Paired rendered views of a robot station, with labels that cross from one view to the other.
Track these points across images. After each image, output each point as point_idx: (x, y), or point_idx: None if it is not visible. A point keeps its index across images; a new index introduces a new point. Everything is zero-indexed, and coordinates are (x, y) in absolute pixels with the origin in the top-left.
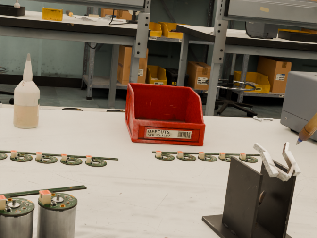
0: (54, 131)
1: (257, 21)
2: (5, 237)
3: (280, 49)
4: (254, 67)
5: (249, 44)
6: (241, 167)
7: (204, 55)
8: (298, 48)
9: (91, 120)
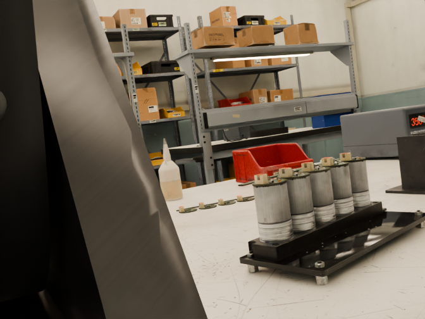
0: (200, 195)
1: (233, 127)
2: (341, 183)
3: (256, 145)
4: (226, 174)
5: (232, 147)
6: (410, 138)
7: (181, 174)
8: (270, 140)
9: (213, 187)
